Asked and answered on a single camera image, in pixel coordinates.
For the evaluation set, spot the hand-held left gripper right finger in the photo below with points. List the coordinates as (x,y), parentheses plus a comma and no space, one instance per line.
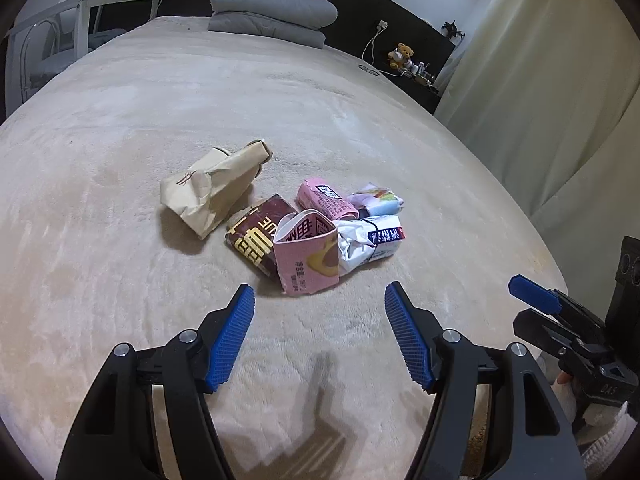
(407,340)

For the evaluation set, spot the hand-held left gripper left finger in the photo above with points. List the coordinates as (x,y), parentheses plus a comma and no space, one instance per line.
(227,340)

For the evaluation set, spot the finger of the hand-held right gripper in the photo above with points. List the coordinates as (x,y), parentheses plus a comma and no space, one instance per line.
(545,331)
(532,292)

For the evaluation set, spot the white blue carton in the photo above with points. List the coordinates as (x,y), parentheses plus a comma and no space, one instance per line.
(370,245)

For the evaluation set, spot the maroon drink carton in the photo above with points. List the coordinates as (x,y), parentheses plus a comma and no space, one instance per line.
(255,240)

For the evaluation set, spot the pink drink carton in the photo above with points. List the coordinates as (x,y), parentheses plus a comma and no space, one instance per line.
(305,260)

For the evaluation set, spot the small light blue packet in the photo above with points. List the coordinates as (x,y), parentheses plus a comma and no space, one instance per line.
(380,202)

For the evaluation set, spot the brown paper bag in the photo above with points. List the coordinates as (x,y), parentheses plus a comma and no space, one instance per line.
(210,185)

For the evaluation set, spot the pink snack packet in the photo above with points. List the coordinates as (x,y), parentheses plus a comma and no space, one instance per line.
(325,200)

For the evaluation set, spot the person's right hand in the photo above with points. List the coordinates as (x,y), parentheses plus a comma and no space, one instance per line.
(567,400)

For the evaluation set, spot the beige bed blanket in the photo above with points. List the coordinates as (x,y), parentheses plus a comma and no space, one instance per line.
(125,285)

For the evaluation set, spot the cream curtain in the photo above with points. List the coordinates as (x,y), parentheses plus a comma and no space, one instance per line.
(525,85)

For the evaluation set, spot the black nightstand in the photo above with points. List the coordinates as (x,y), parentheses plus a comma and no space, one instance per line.
(415,91)

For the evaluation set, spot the brown teddy bear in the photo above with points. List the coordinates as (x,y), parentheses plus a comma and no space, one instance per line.
(401,56)

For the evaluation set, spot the eyeglasses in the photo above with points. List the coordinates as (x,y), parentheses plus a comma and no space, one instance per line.
(369,69)

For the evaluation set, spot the dark potted plant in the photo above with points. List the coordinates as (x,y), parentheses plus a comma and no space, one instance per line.
(452,30)

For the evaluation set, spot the white chair with grey cushion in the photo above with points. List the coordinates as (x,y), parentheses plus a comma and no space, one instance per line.
(105,37)

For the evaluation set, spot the folded grey quilt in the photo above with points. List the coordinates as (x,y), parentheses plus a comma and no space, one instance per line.
(272,7)

